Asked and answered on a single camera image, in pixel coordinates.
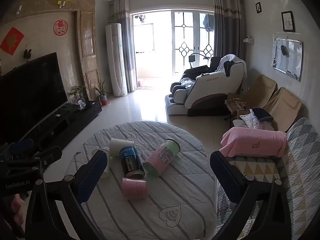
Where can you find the person's left hand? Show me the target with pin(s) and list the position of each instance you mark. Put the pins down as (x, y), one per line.
(17, 210)

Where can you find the pink and green can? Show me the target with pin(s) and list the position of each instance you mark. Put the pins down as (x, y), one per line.
(161, 158)

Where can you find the potted plant in red pot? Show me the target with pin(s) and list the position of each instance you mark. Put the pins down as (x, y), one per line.
(102, 97)

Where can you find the plaid cloth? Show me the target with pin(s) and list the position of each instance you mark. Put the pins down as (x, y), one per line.
(235, 105)

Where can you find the grey striped tablecloth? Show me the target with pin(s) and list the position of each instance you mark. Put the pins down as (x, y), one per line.
(175, 200)

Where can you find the glass ball ornament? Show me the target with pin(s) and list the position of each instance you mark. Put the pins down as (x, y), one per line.
(81, 103)

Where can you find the blue cylindrical can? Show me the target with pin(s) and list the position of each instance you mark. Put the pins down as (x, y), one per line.
(131, 163)

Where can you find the black framed line drawing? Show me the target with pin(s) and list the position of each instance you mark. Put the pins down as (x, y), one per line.
(288, 21)

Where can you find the white standing air conditioner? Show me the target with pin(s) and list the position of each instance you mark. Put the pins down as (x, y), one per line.
(115, 60)

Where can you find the pink cup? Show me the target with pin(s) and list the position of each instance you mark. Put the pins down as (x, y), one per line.
(133, 188)

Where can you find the leafy potted plant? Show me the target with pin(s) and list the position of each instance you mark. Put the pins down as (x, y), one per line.
(76, 91)

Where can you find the black flat television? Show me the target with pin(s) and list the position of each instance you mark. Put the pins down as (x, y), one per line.
(30, 92)

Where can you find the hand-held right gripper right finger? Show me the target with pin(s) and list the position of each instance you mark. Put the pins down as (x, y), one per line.
(226, 177)

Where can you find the phone holder stand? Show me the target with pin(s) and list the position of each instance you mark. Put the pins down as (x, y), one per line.
(192, 59)

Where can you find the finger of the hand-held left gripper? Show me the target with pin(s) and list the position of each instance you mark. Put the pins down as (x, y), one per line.
(51, 152)
(23, 144)

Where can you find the white wall camera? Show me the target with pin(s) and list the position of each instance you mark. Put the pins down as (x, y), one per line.
(248, 39)

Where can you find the tan covered sofa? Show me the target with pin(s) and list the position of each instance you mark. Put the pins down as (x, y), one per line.
(282, 105)

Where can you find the wall whiteboard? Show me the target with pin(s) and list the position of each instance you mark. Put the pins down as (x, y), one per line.
(287, 60)

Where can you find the dark cloth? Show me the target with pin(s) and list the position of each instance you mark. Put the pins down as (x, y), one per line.
(261, 113)

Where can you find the dark wall ornament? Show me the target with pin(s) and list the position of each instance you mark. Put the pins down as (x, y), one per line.
(27, 53)

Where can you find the small green plant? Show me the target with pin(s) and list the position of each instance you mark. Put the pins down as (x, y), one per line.
(113, 19)

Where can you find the white cup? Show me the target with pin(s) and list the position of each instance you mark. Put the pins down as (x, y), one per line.
(121, 147)

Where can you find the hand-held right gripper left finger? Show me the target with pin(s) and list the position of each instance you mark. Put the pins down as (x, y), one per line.
(90, 177)

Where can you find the red diamond paper decoration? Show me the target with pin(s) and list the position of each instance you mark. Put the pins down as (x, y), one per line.
(11, 41)

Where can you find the cream cup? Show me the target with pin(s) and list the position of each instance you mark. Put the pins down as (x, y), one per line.
(105, 166)

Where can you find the white printed pillow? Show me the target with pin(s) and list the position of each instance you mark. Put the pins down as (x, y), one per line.
(248, 120)

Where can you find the white cloth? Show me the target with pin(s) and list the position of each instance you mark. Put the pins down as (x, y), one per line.
(225, 63)

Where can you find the grey striped curtain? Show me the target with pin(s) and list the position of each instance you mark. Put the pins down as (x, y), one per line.
(228, 25)
(126, 42)

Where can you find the small black framed picture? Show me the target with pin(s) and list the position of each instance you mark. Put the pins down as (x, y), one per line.
(258, 7)

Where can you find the pink towel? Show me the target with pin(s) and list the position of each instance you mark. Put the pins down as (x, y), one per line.
(255, 142)

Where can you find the glass patio door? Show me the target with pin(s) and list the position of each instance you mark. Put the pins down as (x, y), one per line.
(190, 45)

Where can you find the round red paper decoration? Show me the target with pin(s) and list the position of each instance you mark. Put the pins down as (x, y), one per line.
(60, 27)

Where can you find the white and black massage chair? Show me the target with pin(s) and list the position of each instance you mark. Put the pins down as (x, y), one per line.
(212, 90)

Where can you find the black television cabinet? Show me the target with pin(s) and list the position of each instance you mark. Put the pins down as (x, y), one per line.
(75, 122)

